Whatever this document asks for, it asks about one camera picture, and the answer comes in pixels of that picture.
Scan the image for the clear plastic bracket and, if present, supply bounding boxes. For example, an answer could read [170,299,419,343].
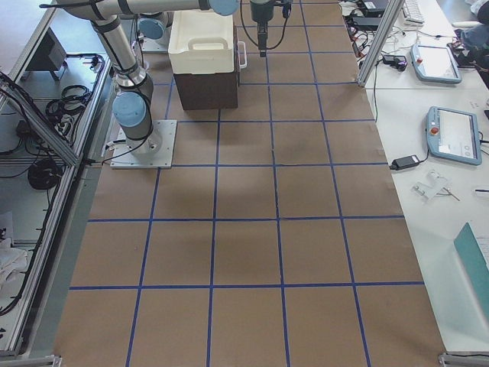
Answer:
[413,170,460,201]

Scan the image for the blue teach pendant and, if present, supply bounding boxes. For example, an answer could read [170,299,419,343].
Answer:
[426,106,482,166]
[410,44,461,84]

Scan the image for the teal book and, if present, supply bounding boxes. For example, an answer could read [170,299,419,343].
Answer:
[454,222,488,296]

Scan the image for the white drawer handle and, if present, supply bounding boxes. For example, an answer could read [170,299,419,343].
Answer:
[237,41,248,70]

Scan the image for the aluminium frame post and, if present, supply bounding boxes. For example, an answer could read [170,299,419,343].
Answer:
[357,0,403,87]

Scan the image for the light wooden drawer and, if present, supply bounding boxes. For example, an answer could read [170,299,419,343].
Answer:
[233,25,241,87]

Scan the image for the black power adapter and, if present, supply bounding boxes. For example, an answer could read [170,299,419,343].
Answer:
[390,154,421,171]

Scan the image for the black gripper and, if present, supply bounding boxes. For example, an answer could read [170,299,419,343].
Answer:
[257,21,268,57]

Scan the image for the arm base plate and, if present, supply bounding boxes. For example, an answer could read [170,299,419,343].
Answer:
[109,120,177,169]
[137,13,175,54]

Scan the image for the near blue teach pendant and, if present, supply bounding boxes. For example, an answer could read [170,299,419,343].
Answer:
[426,106,482,166]

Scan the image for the white plastic tray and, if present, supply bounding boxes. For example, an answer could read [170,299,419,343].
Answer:
[168,10,235,74]

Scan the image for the far blue teach pendant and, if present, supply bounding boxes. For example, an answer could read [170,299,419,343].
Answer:
[410,44,461,84]

